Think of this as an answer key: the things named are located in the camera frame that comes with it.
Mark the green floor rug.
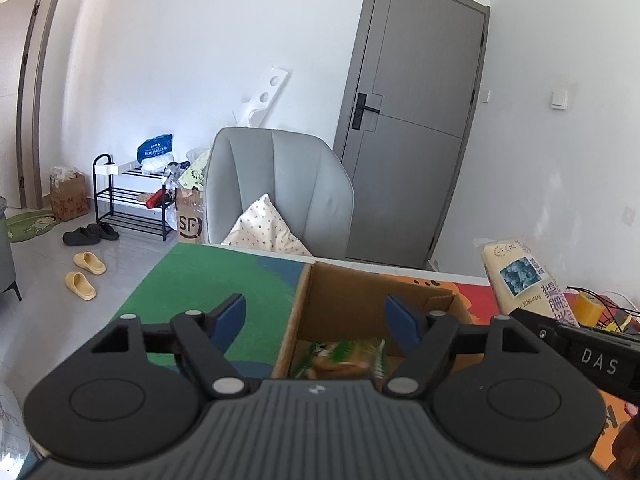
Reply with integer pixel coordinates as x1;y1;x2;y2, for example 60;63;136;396
4;209;61;244

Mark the black shoe rack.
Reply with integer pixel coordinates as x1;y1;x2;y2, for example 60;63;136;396
92;153;177;242

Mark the dark grey stool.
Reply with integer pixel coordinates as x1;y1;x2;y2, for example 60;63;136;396
0;197;24;302

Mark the person's right hand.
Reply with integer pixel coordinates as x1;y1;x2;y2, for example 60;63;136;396
611;404;640;477

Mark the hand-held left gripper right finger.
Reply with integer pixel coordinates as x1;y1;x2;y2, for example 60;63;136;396
384;294;540;402

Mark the white board with holes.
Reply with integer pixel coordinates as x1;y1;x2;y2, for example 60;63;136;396
232;65;291;129

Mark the yellow slipper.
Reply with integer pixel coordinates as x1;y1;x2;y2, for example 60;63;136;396
65;271;98;301
73;252;107;275

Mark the cream dotted pillow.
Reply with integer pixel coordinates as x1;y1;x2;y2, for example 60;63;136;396
221;193;314;259

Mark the black door handle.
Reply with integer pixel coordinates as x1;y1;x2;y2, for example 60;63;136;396
351;92;382;131

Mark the white plastic bag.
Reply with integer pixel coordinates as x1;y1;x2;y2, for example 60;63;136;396
141;154;174;175

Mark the brown cardboard box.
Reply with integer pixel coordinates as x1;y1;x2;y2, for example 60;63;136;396
270;260;474;382

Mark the yellow tape roll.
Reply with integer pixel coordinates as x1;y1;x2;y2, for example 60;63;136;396
570;292;609;329

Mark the colourful printed table mat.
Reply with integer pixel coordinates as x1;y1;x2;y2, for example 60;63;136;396
119;243;640;472

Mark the yellow green floral bag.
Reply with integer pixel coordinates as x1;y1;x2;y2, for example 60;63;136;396
178;149;211;191

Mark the green snack packet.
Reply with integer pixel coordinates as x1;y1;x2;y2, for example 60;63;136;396
320;339;389;379

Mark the grey door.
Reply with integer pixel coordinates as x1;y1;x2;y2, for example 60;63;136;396
333;0;491;271

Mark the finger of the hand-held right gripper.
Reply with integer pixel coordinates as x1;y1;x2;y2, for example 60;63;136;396
509;308;561;349

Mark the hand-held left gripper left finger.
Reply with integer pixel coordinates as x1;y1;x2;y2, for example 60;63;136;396
92;294;249;402

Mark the yellow packet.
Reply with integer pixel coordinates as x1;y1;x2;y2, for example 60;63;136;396
606;310;634;334

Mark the brown paper bag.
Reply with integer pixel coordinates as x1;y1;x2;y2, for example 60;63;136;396
175;187;205;245

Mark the small cardboard box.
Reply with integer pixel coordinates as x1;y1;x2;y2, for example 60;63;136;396
48;167;89;222

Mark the brown door frame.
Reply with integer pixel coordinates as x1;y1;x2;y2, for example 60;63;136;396
0;0;67;210

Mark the blue plastic bag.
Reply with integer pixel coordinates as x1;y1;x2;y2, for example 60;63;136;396
137;133;174;164

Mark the cream packet with purple print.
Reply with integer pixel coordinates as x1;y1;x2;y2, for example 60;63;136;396
481;239;582;329

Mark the grey upholstered chair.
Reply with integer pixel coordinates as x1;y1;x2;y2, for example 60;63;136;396
202;127;355;261

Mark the black wire rack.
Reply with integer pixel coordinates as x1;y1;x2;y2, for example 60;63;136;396
566;287;640;335

